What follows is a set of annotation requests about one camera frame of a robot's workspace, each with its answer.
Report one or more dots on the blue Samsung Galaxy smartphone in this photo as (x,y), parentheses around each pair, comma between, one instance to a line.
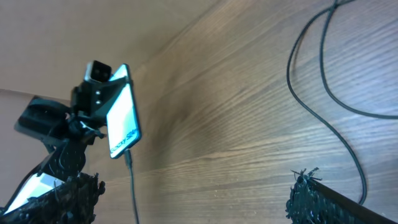
(124,129)

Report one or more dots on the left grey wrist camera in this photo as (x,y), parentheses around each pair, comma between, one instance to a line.
(97,72)

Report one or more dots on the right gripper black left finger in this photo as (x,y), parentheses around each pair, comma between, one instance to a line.
(72,202)

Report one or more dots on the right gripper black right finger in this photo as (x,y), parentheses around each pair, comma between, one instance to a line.
(311,202)

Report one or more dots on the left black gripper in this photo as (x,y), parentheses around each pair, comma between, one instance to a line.
(91,100)

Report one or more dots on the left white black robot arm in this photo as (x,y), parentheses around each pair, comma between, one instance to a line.
(66,132)

